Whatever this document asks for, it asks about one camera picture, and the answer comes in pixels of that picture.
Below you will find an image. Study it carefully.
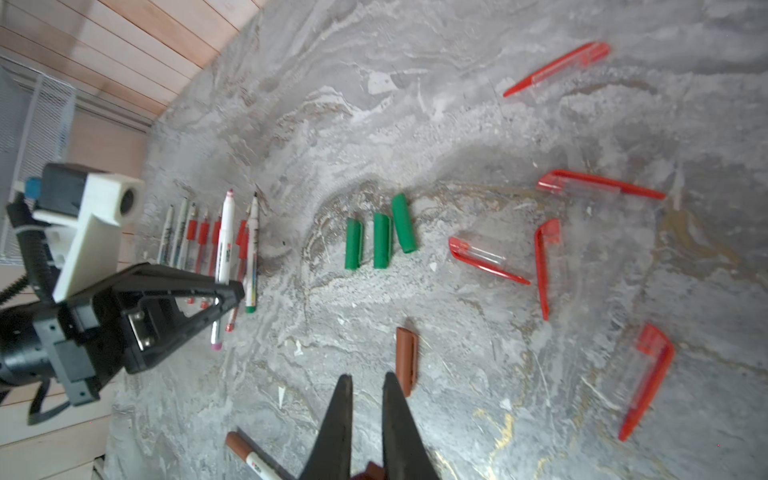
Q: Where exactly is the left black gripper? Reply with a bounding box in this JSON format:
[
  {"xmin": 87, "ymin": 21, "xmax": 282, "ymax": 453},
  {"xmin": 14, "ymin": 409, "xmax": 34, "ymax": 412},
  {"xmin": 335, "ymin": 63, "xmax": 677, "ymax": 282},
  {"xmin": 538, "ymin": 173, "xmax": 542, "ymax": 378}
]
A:
[{"xmin": 1, "ymin": 263, "xmax": 245, "ymax": 406}]

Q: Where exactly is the red pen cap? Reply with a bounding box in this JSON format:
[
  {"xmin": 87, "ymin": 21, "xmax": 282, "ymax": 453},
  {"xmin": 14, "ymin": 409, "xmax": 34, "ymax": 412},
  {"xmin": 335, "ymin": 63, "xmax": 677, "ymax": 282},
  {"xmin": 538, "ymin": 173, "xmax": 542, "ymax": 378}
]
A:
[
  {"xmin": 618, "ymin": 323, "xmax": 675, "ymax": 442},
  {"xmin": 534, "ymin": 218, "xmax": 561, "ymax": 321},
  {"xmin": 503, "ymin": 41, "xmax": 612, "ymax": 98},
  {"xmin": 448, "ymin": 236, "xmax": 531, "ymax": 285},
  {"xmin": 536, "ymin": 169, "xmax": 666, "ymax": 200}
]

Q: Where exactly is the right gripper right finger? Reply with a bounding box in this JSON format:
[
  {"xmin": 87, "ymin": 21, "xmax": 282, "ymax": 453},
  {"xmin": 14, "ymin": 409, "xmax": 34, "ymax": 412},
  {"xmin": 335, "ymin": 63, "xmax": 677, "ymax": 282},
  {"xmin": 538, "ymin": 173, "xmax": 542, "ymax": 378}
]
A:
[{"xmin": 382, "ymin": 372, "xmax": 439, "ymax": 480}]

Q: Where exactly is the brown marker cap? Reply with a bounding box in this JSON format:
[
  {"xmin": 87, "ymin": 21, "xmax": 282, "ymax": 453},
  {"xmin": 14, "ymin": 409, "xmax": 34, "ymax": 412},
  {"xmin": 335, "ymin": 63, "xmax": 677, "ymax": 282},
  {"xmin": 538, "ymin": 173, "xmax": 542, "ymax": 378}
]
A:
[
  {"xmin": 395, "ymin": 327, "xmax": 419, "ymax": 398},
  {"xmin": 350, "ymin": 462, "xmax": 387, "ymax": 480}
]

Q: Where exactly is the green marker cap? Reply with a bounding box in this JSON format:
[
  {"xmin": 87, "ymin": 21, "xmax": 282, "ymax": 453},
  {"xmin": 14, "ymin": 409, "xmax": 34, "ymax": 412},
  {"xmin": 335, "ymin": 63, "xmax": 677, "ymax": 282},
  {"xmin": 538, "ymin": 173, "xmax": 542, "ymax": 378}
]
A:
[
  {"xmin": 373, "ymin": 212, "xmax": 393, "ymax": 269},
  {"xmin": 344, "ymin": 218, "xmax": 364, "ymax": 270},
  {"xmin": 391, "ymin": 193, "xmax": 418, "ymax": 254}
]

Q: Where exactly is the white wire mesh shelf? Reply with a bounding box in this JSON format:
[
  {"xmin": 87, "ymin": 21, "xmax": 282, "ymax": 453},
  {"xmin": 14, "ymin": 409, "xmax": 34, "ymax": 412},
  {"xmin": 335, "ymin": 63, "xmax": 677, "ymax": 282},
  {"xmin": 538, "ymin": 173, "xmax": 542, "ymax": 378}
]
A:
[{"xmin": 1, "ymin": 59, "xmax": 76, "ymax": 265}]

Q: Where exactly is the brown marker pen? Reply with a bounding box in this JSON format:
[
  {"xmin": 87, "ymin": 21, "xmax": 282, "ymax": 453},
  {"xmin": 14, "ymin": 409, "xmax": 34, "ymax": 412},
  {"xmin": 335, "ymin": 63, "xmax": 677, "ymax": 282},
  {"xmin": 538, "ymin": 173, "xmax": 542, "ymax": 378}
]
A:
[
  {"xmin": 157, "ymin": 205, "xmax": 175, "ymax": 265},
  {"xmin": 210, "ymin": 189, "xmax": 235, "ymax": 351},
  {"xmin": 225, "ymin": 431, "xmax": 282, "ymax": 480}
]

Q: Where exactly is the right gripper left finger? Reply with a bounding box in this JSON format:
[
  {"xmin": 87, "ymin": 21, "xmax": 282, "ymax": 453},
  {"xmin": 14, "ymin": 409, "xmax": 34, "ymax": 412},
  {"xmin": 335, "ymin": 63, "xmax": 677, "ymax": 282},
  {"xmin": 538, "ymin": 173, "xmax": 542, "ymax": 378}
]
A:
[{"xmin": 299, "ymin": 374, "xmax": 353, "ymax": 480}]

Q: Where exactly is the green marker pen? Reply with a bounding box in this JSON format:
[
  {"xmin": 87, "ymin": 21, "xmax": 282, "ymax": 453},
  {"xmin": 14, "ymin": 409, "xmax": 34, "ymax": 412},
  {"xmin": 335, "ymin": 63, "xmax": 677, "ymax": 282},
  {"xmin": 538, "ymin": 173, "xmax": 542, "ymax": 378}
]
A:
[
  {"xmin": 169, "ymin": 197, "xmax": 189, "ymax": 267},
  {"xmin": 245, "ymin": 192, "xmax": 259, "ymax": 314},
  {"xmin": 177, "ymin": 202, "xmax": 196, "ymax": 270}
]

